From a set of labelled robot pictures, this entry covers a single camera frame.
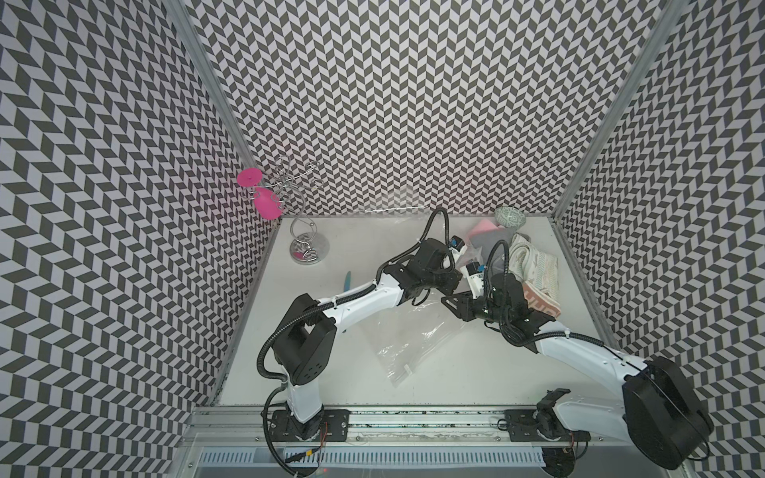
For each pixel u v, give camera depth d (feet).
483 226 3.45
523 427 2.38
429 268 2.11
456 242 2.38
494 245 2.31
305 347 1.50
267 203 3.12
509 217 3.79
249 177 2.84
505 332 2.10
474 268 2.42
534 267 2.92
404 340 2.72
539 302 2.90
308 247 3.55
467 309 2.35
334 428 2.37
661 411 1.33
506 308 2.09
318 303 1.58
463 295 2.40
